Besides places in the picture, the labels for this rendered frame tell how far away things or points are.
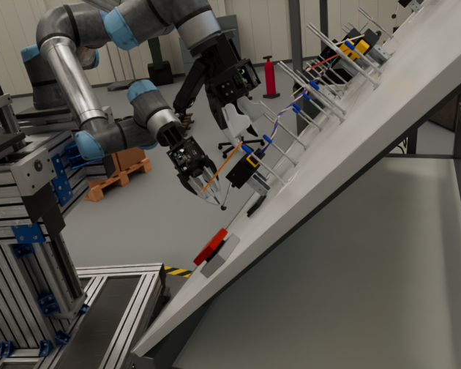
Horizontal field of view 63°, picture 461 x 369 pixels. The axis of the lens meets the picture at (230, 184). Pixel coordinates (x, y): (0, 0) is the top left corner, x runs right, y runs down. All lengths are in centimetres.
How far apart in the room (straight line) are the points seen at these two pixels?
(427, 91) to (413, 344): 58
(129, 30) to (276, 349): 67
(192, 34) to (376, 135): 44
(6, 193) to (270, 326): 79
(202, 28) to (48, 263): 120
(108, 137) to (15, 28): 1040
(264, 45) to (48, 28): 849
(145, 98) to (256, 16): 860
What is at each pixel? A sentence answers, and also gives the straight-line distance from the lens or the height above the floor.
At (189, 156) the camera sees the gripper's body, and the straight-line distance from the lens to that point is 85.
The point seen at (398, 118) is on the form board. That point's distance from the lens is 37.
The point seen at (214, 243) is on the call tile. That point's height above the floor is 111.
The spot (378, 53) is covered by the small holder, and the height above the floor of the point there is 129.
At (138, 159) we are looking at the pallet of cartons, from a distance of 392.
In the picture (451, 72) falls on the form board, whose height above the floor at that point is 135.
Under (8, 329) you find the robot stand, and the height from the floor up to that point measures 34.
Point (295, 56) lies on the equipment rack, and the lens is 165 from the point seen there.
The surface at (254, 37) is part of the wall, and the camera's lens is 951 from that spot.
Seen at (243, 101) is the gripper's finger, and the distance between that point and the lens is 78.
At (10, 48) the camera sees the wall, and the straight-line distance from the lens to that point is 1153.
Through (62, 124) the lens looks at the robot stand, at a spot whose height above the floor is 109.
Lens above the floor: 142
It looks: 25 degrees down
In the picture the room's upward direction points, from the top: 9 degrees counter-clockwise
